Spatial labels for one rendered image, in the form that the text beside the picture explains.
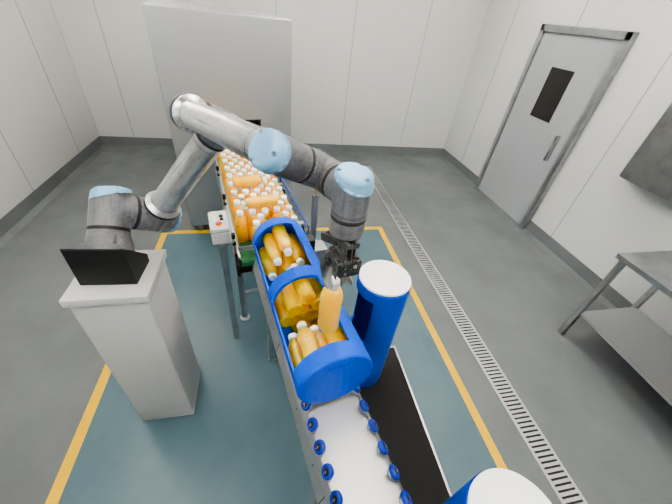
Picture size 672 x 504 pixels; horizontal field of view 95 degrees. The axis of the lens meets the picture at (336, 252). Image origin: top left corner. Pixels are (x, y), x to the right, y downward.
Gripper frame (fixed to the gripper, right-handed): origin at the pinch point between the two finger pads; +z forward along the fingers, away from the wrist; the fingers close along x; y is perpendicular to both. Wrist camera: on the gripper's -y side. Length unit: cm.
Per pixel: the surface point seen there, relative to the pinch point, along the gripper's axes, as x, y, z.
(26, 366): -162, -116, 151
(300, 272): -0.2, -30.7, 23.9
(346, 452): 0, 30, 54
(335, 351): -0.1, 9.1, 23.3
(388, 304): 44, -22, 49
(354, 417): 7, 20, 54
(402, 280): 56, -31, 43
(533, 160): 367, -200, 62
